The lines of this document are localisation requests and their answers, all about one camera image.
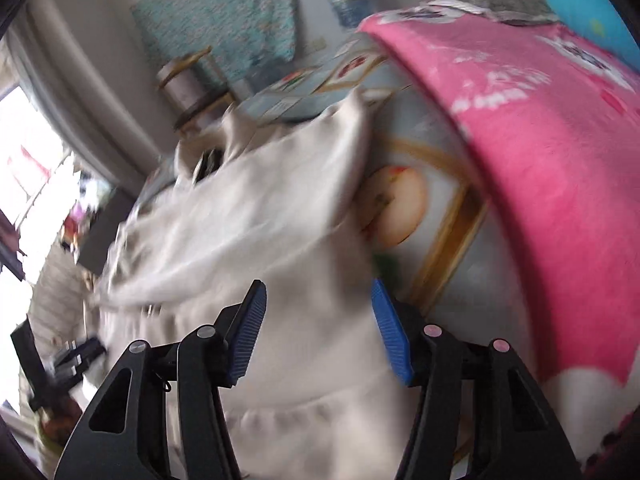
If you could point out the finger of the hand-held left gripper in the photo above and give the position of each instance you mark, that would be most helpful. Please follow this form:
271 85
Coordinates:
80 355

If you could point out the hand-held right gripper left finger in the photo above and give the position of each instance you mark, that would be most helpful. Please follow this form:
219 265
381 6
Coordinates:
247 330

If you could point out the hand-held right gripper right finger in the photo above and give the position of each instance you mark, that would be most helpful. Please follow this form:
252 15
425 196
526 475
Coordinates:
392 330

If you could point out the beige zip jacket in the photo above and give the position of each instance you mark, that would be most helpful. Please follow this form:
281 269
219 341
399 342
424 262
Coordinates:
300 270

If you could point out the dark low cabinet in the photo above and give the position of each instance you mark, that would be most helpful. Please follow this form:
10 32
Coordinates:
105 230

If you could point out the fruit print bed sheet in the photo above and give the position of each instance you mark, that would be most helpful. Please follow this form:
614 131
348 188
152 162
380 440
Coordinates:
450 175

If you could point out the wooden chair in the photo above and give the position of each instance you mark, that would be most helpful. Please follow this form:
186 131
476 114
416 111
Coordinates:
210 102

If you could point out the pink printed blanket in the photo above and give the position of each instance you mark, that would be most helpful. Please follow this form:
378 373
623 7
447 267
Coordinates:
540 135

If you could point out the pale pink cylinder box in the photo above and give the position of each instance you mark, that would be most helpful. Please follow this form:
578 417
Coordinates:
182 85

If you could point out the grey curtain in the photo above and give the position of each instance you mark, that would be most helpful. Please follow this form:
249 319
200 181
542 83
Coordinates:
90 90

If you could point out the blue water bottle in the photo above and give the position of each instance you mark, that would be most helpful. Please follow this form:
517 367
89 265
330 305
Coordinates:
347 2

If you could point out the silver lace-edged cushion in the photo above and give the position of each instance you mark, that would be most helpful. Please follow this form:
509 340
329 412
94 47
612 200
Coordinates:
505 7

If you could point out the blue pillow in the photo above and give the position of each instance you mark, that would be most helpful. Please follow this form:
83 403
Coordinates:
590 5

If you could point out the teal floral wall cloth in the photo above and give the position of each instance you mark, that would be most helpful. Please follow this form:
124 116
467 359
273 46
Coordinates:
225 15

